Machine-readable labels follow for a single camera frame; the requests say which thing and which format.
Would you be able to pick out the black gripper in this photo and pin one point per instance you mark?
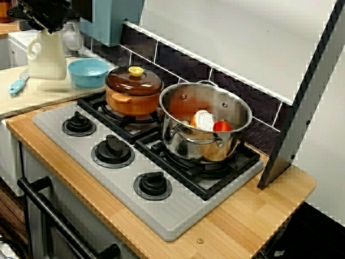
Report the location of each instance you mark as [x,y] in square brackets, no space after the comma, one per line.
[48,8]

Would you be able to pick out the cream cutting board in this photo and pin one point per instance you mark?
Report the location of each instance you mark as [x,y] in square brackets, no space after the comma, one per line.
[48,93]

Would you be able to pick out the brown lid with yellow knob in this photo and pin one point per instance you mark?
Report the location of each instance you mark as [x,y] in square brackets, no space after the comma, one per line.
[129,85]

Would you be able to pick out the light blue bowl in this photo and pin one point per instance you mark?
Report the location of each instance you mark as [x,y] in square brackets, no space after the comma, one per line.
[87,73]

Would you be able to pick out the black stove knob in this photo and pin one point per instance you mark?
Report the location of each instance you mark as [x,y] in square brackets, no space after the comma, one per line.
[152,186]
[78,124]
[111,151]

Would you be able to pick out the cream plastic jug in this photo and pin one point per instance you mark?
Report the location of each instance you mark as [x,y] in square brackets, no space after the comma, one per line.
[48,62]

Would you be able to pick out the orange jar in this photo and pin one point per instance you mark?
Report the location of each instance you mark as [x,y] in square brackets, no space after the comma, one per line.
[5,14]

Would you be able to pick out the yellow toy potato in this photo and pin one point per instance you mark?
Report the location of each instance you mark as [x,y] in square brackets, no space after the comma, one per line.
[185,123]

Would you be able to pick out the grey toy stove top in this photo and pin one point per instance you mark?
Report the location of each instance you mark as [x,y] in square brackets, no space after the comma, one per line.
[113,189]

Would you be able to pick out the black burner grate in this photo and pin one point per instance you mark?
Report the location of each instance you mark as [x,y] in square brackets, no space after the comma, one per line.
[91,103]
[199,180]

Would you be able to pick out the orange toy pot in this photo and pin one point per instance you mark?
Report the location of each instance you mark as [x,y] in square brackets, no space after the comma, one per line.
[134,104]

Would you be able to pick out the teal plastic box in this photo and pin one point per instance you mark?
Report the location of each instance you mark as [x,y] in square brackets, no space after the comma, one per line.
[107,19]

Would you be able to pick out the dark tile backsplash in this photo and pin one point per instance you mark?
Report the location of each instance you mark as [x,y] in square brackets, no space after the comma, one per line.
[183,62]

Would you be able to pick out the white and orange toy bread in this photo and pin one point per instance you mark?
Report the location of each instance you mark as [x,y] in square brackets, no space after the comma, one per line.
[202,120]

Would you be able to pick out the white toy sink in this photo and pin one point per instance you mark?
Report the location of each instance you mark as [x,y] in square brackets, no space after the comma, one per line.
[17,48]

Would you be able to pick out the white toy kitchen cabinet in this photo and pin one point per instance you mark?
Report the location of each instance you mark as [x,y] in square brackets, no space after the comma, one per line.
[35,237]

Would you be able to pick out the stainless steel pot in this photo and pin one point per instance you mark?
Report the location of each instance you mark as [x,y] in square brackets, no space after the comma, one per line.
[188,145]

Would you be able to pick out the red toy tomato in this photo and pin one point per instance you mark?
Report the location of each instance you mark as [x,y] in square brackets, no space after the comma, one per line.
[222,126]

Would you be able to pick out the grey toy faucet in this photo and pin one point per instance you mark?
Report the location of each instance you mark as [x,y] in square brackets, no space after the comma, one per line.
[72,37]

